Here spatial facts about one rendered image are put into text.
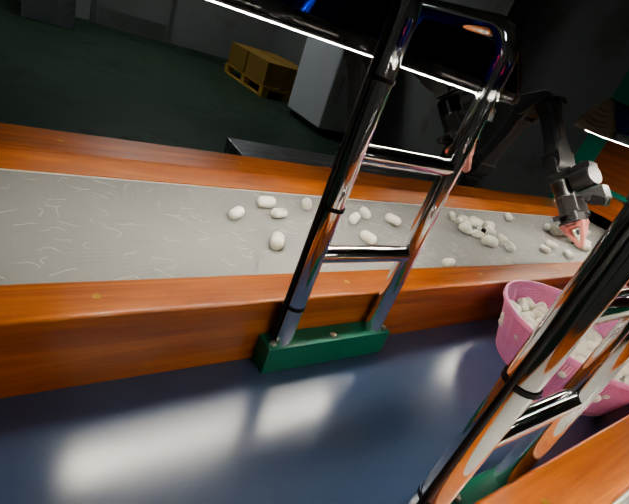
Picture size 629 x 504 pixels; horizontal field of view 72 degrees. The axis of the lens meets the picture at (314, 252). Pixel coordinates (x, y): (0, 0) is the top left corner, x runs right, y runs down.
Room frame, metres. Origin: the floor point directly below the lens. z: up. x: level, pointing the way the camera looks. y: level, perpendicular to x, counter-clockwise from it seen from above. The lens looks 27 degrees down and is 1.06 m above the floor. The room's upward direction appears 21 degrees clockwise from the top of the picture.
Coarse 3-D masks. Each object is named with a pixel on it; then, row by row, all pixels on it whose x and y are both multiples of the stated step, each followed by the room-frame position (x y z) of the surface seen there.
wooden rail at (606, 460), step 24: (600, 432) 0.41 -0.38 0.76; (624, 432) 0.42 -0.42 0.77; (576, 456) 0.35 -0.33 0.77; (600, 456) 0.36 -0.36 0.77; (624, 456) 0.38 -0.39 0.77; (528, 480) 0.30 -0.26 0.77; (552, 480) 0.31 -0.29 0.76; (576, 480) 0.32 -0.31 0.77; (600, 480) 0.33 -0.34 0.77; (624, 480) 0.34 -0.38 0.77
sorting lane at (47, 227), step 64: (0, 192) 0.47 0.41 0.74; (64, 192) 0.52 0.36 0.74; (128, 192) 0.59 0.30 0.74; (192, 192) 0.67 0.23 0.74; (256, 192) 0.78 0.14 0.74; (0, 256) 0.35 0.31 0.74; (64, 256) 0.39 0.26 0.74; (128, 256) 0.43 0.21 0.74; (192, 256) 0.48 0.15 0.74; (256, 256) 0.54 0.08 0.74; (448, 256) 0.82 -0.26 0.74; (512, 256) 0.96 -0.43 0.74; (576, 256) 1.16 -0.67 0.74
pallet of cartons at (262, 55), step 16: (240, 48) 6.24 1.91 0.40; (256, 48) 6.71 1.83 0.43; (240, 64) 6.16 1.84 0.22; (256, 64) 5.88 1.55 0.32; (272, 64) 5.73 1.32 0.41; (288, 64) 6.23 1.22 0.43; (240, 80) 6.09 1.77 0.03; (256, 80) 5.81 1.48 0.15; (272, 80) 5.77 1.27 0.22; (288, 80) 5.94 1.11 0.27; (288, 96) 5.95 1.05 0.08
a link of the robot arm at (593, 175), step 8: (552, 160) 1.37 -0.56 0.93; (552, 168) 1.35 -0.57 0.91; (568, 168) 1.33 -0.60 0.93; (576, 168) 1.31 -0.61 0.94; (584, 168) 1.29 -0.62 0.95; (592, 168) 1.28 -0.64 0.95; (552, 176) 1.36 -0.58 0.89; (560, 176) 1.36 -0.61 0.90; (576, 176) 1.29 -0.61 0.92; (584, 176) 1.27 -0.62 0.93; (592, 176) 1.26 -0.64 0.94; (600, 176) 1.28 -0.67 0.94; (576, 184) 1.28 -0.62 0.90; (584, 184) 1.27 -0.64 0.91; (592, 184) 1.26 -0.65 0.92
